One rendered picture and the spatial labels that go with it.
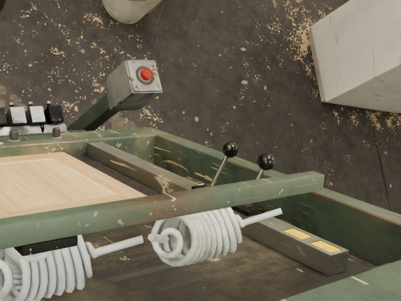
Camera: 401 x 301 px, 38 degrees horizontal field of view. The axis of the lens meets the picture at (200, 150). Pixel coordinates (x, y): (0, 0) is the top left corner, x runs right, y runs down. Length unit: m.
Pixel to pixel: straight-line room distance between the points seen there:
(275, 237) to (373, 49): 2.63
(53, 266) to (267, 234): 0.67
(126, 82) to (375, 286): 1.28
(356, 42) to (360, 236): 2.56
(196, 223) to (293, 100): 3.12
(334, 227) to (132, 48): 2.03
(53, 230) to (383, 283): 0.48
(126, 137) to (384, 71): 2.09
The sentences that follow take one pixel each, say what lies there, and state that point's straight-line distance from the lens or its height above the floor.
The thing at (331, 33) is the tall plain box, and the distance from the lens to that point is 3.93.
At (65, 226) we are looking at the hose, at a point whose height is 1.97.
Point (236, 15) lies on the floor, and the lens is 3.73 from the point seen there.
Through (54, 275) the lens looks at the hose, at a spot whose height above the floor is 1.91.
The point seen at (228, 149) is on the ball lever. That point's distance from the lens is 1.31.
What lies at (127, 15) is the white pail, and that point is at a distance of 3.13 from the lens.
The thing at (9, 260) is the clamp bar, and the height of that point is 1.89.
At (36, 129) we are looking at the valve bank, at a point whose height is 0.74.
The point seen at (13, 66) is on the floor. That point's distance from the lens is 2.83.
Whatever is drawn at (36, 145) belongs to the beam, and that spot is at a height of 0.90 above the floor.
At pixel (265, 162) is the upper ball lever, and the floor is 1.56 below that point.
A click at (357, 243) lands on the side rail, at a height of 1.58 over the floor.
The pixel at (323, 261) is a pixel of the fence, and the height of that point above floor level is 1.70.
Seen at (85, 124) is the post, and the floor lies 0.50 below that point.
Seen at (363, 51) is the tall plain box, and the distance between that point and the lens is 3.72.
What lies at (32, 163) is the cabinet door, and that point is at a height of 0.96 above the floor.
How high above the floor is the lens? 2.44
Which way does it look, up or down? 51 degrees down
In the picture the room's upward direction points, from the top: 62 degrees clockwise
